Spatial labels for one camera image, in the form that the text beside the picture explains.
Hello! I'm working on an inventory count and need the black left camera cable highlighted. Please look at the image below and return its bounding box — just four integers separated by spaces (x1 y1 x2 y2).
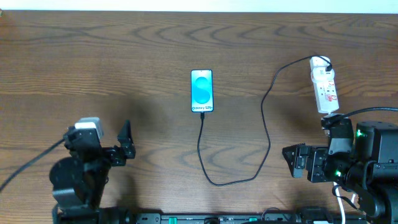
0 138 67 194

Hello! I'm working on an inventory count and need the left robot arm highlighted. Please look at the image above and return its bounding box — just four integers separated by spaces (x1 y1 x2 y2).
49 117 136 223

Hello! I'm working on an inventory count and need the black USB charging cable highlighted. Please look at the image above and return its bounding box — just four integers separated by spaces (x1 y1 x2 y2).
196 54 333 187

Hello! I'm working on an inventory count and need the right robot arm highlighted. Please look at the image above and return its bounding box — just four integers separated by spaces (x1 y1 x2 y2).
282 118 397 223

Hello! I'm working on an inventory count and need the blue Galaxy smartphone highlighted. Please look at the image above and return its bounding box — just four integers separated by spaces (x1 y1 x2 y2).
190 69 214 113

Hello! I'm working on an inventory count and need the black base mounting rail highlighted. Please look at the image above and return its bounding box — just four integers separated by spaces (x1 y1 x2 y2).
55 205 368 224

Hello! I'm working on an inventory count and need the white USB charger plug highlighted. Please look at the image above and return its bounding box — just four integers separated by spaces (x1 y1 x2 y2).
310 56 333 78

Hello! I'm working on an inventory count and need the white power strip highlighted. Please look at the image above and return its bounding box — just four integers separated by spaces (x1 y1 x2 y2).
311 67 339 114

